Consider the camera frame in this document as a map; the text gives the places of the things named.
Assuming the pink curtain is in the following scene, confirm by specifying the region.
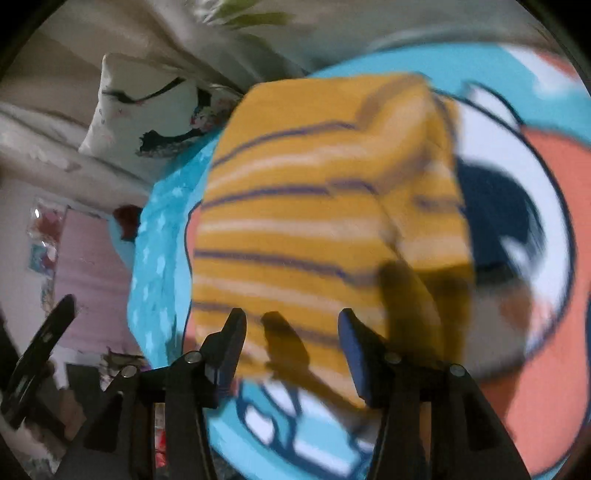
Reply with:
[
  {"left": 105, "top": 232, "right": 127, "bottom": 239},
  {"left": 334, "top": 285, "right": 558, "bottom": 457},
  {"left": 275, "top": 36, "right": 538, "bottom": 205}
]
[{"left": 54, "top": 209, "right": 140, "bottom": 355}]

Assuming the white bird print pillow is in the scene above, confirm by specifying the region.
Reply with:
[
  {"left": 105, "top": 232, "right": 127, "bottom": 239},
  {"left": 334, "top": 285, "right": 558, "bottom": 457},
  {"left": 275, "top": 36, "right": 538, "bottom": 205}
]
[{"left": 79, "top": 53, "right": 242, "bottom": 184}]

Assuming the mustard striped knit garment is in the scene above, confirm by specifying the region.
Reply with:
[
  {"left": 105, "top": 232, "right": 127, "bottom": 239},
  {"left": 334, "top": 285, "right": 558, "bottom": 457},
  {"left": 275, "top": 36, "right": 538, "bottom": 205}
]
[{"left": 189, "top": 73, "right": 474, "bottom": 407}]

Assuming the leaf print satin pillow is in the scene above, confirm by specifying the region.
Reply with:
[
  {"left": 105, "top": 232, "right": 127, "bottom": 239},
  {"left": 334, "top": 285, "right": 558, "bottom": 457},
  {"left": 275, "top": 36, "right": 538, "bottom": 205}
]
[{"left": 185, "top": 1, "right": 550, "bottom": 72}]

